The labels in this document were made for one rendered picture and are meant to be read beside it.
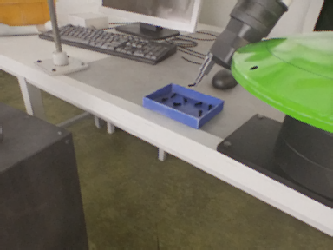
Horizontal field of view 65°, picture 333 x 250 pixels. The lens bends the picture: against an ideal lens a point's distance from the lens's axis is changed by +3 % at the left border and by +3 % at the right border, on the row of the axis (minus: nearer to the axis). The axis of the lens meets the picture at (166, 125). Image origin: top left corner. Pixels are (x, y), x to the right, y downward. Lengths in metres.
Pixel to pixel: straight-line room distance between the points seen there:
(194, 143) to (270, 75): 0.19
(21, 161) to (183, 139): 0.28
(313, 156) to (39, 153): 0.44
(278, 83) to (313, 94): 0.03
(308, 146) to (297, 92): 0.12
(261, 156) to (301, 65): 0.16
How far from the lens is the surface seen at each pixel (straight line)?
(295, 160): 0.38
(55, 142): 0.55
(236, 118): 0.51
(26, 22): 1.20
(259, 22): 0.46
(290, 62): 0.30
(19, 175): 0.54
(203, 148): 0.42
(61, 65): 0.72
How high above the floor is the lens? 1.16
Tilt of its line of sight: 32 degrees down
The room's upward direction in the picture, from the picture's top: 4 degrees clockwise
